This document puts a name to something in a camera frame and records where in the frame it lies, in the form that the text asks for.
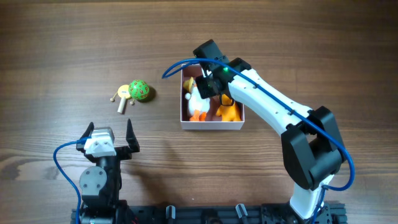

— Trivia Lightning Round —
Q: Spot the white plush duck toy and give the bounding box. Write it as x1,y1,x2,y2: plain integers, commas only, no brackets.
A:
183,77,210,121

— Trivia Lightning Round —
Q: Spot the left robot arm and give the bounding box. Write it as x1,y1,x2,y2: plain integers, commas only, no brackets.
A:
72,119,140,224

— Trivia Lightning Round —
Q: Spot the green patterned ball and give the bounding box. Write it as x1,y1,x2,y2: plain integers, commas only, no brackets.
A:
128,80,150,100

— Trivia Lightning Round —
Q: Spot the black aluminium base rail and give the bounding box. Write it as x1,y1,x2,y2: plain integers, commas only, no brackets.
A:
71,202,348,224

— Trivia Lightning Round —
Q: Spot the left blue cable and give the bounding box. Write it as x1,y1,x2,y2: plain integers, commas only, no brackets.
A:
52,138,91,224

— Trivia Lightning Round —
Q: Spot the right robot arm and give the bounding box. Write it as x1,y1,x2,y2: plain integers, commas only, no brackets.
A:
193,40,347,222

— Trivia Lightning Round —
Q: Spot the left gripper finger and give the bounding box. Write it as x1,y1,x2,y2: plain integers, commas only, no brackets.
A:
80,122,95,139
126,119,139,146

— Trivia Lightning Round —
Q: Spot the pink cardboard box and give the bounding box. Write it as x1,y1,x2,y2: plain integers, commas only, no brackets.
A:
180,64,245,130

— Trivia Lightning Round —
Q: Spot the orange dinosaur toy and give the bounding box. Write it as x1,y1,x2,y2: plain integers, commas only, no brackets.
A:
216,94,242,121

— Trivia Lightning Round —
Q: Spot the yellow wooden rattle drum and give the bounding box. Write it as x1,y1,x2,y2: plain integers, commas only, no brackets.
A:
109,85,131,114

